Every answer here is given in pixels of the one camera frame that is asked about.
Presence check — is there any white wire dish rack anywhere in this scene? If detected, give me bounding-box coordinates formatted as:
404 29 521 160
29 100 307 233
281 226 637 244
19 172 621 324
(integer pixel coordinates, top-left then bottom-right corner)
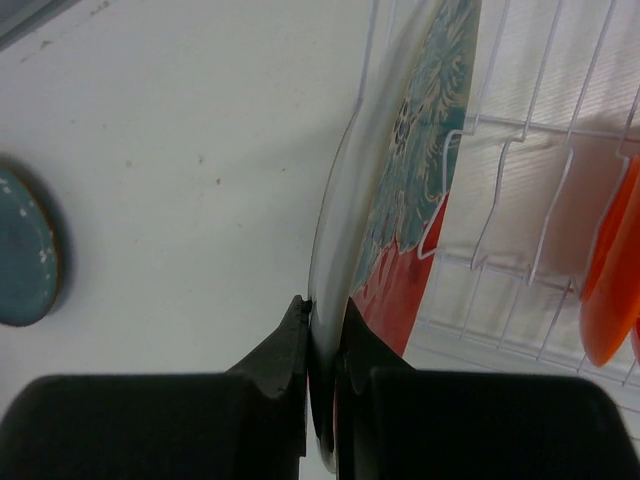
349 0 640 386

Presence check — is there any red teal floral plate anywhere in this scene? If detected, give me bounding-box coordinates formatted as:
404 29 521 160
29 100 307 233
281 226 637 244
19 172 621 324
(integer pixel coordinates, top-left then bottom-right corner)
308 1 482 470
1 162 64 328

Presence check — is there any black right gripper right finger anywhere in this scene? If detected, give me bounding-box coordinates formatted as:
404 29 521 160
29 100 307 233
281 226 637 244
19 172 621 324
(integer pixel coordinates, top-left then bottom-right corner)
335 303 639 479

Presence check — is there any orange plastic plate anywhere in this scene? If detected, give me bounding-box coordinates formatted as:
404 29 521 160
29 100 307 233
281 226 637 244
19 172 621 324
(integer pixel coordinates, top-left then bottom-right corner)
579 156 639 367

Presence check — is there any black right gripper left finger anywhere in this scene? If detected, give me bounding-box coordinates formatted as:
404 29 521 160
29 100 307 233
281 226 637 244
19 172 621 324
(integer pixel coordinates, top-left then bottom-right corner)
1 297 306 479

